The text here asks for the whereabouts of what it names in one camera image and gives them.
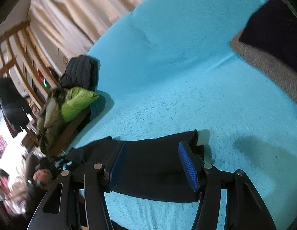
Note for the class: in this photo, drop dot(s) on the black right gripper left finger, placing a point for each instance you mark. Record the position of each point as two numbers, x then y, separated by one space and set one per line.
59 208

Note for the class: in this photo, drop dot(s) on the black pants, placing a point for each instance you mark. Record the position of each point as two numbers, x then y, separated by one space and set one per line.
151 170

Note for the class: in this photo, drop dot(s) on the person's left hand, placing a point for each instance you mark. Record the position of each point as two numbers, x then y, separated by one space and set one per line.
43 178

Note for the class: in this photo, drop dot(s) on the lime green puffer jacket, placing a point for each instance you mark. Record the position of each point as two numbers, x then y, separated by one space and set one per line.
62 106

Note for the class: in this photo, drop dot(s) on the black hanging garment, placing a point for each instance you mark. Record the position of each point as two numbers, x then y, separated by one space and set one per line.
13 106

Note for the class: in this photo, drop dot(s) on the black puffer jacket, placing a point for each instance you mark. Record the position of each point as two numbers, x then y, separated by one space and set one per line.
81 72

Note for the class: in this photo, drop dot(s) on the wooden shelf rack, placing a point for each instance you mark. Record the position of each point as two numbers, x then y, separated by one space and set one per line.
22 60

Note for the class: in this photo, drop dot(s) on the beige striped curtain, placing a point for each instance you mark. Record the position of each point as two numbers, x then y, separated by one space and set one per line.
74 26

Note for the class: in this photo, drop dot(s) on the turquoise fleece bed blanket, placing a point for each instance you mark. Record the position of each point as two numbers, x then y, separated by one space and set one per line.
167 67

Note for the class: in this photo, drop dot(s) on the dark purple pillow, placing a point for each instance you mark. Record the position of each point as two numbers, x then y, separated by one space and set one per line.
273 29

